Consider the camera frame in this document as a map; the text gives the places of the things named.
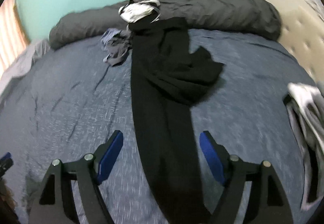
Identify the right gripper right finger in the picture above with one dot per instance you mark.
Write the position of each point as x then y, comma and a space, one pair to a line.
267, 202

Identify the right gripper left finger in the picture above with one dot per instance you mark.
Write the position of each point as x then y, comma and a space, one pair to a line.
54, 201

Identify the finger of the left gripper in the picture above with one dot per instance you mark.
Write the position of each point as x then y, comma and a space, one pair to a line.
6, 163

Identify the black pants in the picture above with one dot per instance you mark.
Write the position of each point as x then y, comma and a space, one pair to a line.
166, 81

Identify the grey white clothes pile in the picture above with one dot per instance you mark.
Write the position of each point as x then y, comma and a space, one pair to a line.
304, 104

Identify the blue grey bed sheet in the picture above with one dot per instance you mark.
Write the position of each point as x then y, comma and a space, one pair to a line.
71, 102

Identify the light grey blanket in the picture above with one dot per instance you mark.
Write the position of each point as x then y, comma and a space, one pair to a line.
22, 65

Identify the orange striped curtain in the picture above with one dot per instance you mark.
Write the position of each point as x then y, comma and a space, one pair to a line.
13, 39

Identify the small blue grey garment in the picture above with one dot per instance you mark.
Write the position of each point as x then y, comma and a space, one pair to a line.
117, 44

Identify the dark grey rolled duvet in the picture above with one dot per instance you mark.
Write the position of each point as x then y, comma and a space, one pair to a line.
247, 16

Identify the white and black garment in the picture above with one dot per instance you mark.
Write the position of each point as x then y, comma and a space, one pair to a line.
134, 10

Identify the cream tufted headboard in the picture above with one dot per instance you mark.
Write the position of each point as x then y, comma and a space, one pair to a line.
302, 33

